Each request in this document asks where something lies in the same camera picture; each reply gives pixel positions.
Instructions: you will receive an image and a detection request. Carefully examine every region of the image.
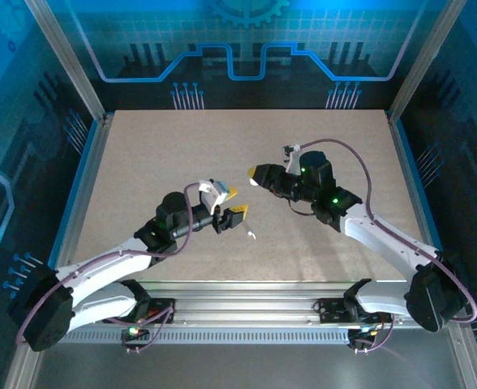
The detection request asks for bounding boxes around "small circuit board with LEDs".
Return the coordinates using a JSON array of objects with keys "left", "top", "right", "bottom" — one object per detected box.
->
[
  {"left": 347, "top": 326, "right": 381, "bottom": 348},
  {"left": 120, "top": 323, "right": 150, "bottom": 344}
]

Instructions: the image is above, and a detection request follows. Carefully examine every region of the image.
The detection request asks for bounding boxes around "grey metal bench panel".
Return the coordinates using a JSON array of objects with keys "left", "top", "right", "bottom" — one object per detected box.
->
[{"left": 2, "top": 315, "right": 477, "bottom": 389}]

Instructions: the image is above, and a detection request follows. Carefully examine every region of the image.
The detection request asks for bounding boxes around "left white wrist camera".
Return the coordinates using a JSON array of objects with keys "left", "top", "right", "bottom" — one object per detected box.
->
[{"left": 197, "top": 178, "right": 230, "bottom": 216}]

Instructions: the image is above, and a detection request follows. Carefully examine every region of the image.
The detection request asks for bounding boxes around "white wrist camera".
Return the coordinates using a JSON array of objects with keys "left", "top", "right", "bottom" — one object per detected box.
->
[
  {"left": 281, "top": 143, "right": 304, "bottom": 176},
  {"left": 197, "top": 178, "right": 230, "bottom": 216}
]

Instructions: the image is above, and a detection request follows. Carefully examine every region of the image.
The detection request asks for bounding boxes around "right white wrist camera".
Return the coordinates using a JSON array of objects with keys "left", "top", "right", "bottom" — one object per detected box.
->
[{"left": 281, "top": 143, "right": 304, "bottom": 176}]

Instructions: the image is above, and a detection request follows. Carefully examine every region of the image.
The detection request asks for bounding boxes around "aluminium table side rail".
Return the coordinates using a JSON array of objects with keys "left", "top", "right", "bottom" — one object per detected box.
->
[
  {"left": 385, "top": 111, "right": 453, "bottom": 295},
  {"left": 45, "top": 113, "right": 116, "bottom": 295}
]

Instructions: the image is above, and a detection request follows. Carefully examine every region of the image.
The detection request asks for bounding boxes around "aluminium mounting rail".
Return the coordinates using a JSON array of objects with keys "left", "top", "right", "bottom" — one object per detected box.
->
[{"left": 27, "top": 281, "right": 473, "bottom": 326}]

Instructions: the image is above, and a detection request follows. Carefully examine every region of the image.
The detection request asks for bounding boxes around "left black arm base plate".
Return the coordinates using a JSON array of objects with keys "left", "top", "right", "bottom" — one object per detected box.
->
[{"left": 100, "top": 297, "right": 178, "bottom": 325}]

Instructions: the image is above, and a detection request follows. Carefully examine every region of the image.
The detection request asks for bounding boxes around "slotted grey cable duct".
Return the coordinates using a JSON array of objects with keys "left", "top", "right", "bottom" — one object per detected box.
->
[{"left": 58, "top": 328, "right": 351, "bottom": 345}]

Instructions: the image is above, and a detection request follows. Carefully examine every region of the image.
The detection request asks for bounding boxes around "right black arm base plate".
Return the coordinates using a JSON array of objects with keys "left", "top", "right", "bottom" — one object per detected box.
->
[{"left": 313, "top": 297, "right": 392, "bottom": 325}]

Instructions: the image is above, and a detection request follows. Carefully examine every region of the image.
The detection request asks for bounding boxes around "aluminium frame post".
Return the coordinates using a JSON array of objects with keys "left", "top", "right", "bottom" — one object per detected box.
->
[
  {"left": 22, "top": 0, "right": 109, "bottom": 125},
  {"left": 385, "top": 0, "right": 470, "bottom": 125}
]

